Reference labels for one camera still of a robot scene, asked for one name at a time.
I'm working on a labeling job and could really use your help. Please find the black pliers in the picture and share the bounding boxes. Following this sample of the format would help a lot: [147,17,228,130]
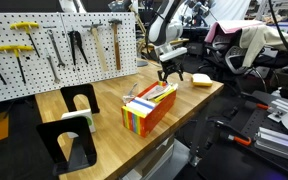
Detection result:
[67,29,90,67]

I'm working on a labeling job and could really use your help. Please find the hammer with brown wooden handle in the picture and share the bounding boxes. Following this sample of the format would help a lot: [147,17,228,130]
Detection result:
[107,18,124,71]

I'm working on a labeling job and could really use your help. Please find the red rainbow-striped cardboard box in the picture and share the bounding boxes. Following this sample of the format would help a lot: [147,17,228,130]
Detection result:
[120,80,178,139]

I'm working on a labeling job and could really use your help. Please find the metal shelving rack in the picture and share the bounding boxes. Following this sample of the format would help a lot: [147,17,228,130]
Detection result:
[250,0,288,27]

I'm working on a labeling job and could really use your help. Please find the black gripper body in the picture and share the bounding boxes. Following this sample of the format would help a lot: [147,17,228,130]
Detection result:
[162,58,182,73]

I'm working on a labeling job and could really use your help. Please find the black tool with orange handle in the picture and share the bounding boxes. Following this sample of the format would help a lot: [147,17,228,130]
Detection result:
[213,119,254,148]

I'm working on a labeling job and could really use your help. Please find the white blue-striped card stack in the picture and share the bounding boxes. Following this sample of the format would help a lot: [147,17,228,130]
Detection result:
[125,96,158,117]

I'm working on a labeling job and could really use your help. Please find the small white bottle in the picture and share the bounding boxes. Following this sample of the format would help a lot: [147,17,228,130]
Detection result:
[271,87,283,99]

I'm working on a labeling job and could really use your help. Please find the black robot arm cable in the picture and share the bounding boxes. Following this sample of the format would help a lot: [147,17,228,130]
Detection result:
[267,0,288,69]

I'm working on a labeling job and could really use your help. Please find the black mesh office chair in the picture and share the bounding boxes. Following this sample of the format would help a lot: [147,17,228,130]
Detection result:
[197,31,272,98]

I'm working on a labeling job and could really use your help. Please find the white fabric backdrop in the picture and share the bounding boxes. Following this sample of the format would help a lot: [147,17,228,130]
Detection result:
[210,0,256,24]

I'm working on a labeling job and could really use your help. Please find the wooden jointed stand grey base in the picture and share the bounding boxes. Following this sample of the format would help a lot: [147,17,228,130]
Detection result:
[127,2,151,68]

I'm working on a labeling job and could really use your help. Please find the beige jacket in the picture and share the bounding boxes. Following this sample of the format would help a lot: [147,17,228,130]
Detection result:
[238,23,288,69]

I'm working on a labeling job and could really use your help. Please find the white pegboard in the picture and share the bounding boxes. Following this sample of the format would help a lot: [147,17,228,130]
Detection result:
[0,11,139,103]

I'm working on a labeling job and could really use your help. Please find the silver metal bracket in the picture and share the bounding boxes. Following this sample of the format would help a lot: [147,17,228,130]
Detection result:
[266,98,288,124]

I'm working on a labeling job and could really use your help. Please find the clear plastic cup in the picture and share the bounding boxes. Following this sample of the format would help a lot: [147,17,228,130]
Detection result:
[121,83,140,105]

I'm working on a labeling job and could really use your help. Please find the small orange-handled clamp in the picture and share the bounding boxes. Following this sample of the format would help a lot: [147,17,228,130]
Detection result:
[255,102,272,112]

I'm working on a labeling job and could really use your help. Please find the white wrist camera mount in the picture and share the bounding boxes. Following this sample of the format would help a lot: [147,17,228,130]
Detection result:
[158,46,188,63]

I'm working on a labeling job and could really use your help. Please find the light blue plastic spoon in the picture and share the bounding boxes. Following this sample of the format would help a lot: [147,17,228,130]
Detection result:
[126,82,140,100]

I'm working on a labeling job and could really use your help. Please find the white toy bread slice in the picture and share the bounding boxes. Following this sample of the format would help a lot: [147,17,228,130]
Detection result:
[192,81,214,89]
[191,73,214,85]

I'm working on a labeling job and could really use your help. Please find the mixed colour card stack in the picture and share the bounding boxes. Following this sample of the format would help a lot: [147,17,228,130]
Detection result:
[141,81,180,104]

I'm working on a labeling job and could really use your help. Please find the pink cloth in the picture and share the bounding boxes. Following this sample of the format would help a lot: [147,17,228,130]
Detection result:
[203,19,266,45]

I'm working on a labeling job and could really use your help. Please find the aluminium profile bars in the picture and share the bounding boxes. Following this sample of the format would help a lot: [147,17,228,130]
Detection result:
[253,125,288,167]

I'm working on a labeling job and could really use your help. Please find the white card with green mark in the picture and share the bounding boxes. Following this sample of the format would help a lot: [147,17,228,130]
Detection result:
[60,108,97,139]

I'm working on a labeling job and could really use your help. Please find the hammer with pale wooden handle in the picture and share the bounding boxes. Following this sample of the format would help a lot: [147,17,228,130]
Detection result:
[81,22,109,73]

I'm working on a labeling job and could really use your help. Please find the black metal bookend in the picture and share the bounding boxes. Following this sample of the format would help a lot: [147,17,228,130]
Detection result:
[36,115,98,177]
[60,83,101,115]

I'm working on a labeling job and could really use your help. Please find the silver combination wrench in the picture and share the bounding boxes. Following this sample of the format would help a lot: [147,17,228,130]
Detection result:
[46,28,67,69]
[44,49,62,85]

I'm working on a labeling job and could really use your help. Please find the black perforated metal plate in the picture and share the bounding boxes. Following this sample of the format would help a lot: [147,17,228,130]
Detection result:
[238,105,277,143]

